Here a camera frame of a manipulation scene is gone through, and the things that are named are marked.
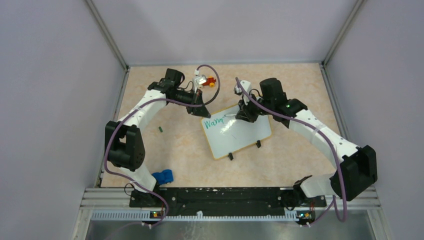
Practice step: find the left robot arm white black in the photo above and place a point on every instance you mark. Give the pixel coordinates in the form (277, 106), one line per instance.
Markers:
(124, 146)

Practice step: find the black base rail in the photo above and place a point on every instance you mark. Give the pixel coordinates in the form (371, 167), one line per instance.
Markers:
(223, 201)

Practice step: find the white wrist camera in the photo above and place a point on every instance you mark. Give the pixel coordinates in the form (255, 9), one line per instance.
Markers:
(242, 90)
(198, 80)

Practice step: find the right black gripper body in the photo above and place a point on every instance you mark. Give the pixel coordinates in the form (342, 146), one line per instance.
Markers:
(257, 107)

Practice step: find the black whiteboard foot left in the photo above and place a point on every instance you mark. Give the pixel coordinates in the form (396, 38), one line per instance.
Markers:
(230, 156)

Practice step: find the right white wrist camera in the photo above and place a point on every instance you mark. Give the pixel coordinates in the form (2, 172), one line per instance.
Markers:
(242, 90)

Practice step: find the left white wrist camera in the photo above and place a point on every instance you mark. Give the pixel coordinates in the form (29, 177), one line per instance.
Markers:
(198, 80)

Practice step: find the white slotted cable duct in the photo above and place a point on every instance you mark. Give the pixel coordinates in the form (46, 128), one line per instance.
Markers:
(147, 216)

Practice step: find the blue toy car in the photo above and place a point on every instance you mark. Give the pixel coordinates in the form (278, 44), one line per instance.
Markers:
(164, 177)

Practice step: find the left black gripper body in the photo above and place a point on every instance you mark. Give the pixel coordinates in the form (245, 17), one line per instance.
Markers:
(191, 98)

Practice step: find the yellow framed whiteboard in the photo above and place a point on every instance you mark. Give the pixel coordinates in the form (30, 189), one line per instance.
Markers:
(228, 135)

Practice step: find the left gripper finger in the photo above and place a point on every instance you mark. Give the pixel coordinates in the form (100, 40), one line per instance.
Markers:
(193, 110)
(202, 111)

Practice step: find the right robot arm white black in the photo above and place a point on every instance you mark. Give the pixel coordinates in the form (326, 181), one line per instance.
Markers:
(356, 167)

